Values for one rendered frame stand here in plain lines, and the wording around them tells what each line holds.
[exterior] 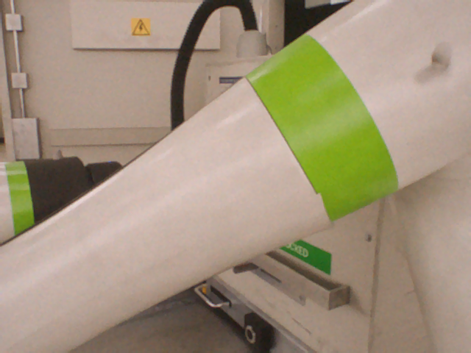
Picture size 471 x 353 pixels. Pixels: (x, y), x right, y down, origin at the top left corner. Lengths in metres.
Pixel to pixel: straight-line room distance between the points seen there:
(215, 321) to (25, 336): 0.70
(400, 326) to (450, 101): 0.49
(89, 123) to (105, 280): 0.88
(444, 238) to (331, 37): 0.19
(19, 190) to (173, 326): 0.61
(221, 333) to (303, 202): 0.72
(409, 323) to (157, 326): 0.52
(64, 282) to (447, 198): 0.27
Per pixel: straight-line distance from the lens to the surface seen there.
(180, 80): 0.87
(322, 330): 0.73
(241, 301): 0.91
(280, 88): 0.25
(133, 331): 0.97
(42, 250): 0.30
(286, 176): 0.24
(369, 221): 0.60
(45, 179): 0.44
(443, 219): 0.37
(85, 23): 1.12
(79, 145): 1.14
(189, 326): 0.97
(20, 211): 0.43
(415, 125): 0.25
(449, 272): 0.37
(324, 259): 0.68
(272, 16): 1.12
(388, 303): 0.65
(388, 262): 0.62
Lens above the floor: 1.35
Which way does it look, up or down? 13 degrees down
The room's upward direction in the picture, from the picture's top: straight up
